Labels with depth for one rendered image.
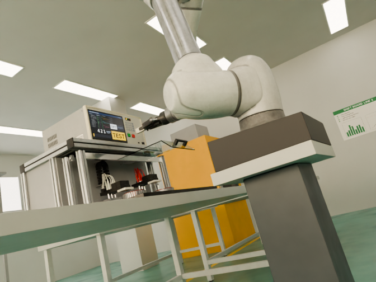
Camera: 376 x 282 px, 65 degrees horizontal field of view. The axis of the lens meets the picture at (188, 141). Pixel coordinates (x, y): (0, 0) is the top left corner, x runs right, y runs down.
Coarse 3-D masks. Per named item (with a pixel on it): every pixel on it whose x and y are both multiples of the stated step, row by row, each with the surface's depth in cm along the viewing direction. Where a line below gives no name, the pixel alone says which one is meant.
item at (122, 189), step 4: (128, 180) 148; (112, 184) 145; (116, 184) 144; (120, 184) 143; (124, 184) 145; (128, 184) 147; (112, 188) 145; (116, 188) 143; (120, 188) 142; (124, 188) 141; (128, 188) 143; (132, 188) 145; (104, 192) 147; (108, 192) 146; (112, 192) 148; (116, 192) 151; (108, 196) 147; (112, 196) 149
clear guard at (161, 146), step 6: (156, 144) 163; (162, 144) 166; (168, 144) 156; (180, 144) 170; (144, 150) 168; (150, 150) 171; (156, 150) 175; (162, 150) 178; (168, 150) 182; (150, 156) 186
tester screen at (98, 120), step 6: (90, 114) 154; (96, 114) 158; (102, 114) 162; (90, 120) 152; (96, 120) 156; (102, 120) 160; (108, 120) 164; (114, 120) 168; (120, 120) 173; (96, 126) 155; (102, 126) 158; (108, 126) 162; (96, 132) 153; (108, 132) 160; (102, 138) 155; (108, 138) 159
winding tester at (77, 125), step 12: (84, 108) 153; (96, 108) 159; (60, 120) 163; (72, 120) 158; (84, 120) 153; (132, 120) 182; (48, 132) 168; (60, 132) 162; (72, 132) 157; (84, 132) 152; (132, 132) 178; (48, 144) 167; (144, 144) 184
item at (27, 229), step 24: (192, 192) 136; (216, 192) 156; (240, 192) 183; (0, 216) 65; (24, 216) 69; (48, 216) 74; (72, 216) 80; (96, 216) 87; (120, 216) 99; (144, 216) 143; (168, 216) 258; (0, 240) 72; (24, 240) 93; (48, 240) 130
